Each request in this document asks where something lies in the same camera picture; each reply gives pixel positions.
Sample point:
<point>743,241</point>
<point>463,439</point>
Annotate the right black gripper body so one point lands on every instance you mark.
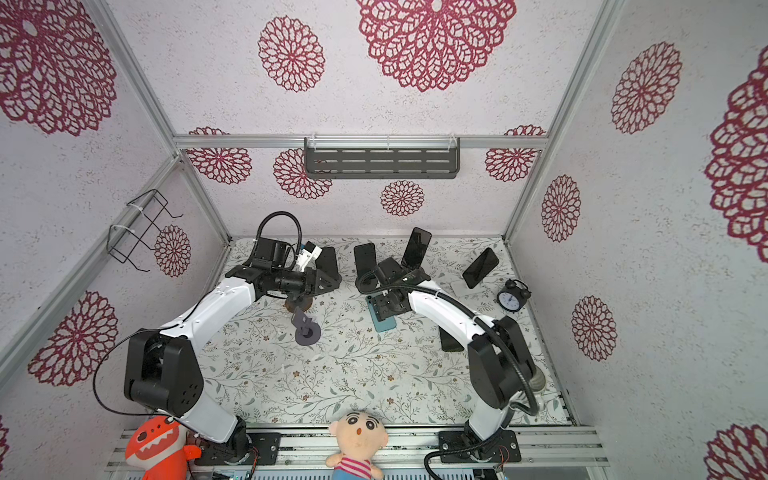
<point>384,307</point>

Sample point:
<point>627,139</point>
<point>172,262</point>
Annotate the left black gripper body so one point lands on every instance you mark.
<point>293,281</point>

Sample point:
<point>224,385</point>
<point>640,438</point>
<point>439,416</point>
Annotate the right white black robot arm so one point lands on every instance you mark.
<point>501,368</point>

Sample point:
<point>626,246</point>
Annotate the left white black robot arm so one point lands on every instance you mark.
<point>162,370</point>

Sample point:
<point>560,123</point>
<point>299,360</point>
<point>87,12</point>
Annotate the wooden round stand left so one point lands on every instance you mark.
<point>302,303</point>

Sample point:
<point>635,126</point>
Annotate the grey round phone stand front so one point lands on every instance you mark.
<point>307,331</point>

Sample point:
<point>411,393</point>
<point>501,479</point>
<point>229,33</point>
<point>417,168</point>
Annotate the black phone tall wooden stand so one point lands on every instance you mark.
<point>416,248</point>

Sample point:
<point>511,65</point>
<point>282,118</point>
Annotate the black alarm clock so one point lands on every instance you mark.
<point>514,296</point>

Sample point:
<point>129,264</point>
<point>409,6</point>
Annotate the boy doll plush toy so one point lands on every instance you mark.
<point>359,436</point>

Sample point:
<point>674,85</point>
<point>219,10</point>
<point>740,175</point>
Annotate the striped grey cup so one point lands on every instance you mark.
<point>538,380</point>

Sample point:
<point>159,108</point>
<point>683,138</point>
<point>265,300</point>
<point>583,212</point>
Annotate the red shark plush toy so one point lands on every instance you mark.
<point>159,447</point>

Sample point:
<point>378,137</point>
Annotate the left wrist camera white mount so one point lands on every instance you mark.
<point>308,254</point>

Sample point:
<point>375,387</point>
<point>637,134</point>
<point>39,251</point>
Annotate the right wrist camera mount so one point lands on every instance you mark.
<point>388,271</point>

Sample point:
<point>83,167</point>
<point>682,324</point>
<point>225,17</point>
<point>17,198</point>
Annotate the grey wall shelf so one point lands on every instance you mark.
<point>332,161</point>

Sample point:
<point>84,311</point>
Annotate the black wire wall rack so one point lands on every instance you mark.
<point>123,239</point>

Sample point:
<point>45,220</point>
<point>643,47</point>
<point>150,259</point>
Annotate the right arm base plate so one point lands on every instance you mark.
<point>464,447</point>

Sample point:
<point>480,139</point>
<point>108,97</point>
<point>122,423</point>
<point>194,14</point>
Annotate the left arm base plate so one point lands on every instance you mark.
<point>260,448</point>

